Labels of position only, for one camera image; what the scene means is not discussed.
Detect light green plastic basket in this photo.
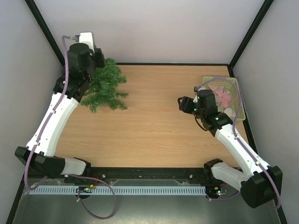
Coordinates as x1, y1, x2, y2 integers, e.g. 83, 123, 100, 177
204, 77, 245, 123

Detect small green christmas tree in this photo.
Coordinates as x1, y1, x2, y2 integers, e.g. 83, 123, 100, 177
80, 58, 128, 113

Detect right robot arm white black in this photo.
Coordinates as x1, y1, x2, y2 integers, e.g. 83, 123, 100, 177
178, 90, 283, 209

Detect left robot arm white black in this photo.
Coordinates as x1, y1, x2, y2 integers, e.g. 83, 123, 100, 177
15, 42, 105, 179

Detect pink bow ornament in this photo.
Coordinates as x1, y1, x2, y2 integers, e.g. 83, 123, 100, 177
216, 92, 233, 108

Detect pink paper triangle ornament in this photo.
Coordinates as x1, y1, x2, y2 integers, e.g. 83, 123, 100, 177
208, 84, 224, 97

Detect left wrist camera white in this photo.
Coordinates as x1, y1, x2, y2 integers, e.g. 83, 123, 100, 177
75, 32, 95, 52

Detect black corner frame post left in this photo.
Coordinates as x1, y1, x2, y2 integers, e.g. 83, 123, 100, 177
25, 0, 64, 66

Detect black corner frame post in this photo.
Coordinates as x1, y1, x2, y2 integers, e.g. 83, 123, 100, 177
228, 0, 274, 70
25, 0, 64, 66

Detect light blue slotted cable duct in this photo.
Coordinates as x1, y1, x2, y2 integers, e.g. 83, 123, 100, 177
29, 185, 206, 196

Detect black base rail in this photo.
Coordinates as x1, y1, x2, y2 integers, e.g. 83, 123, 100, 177
65, 167, 234, 187

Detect black corner frame post right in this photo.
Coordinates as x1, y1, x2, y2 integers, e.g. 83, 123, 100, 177
228, 0, 274, 70

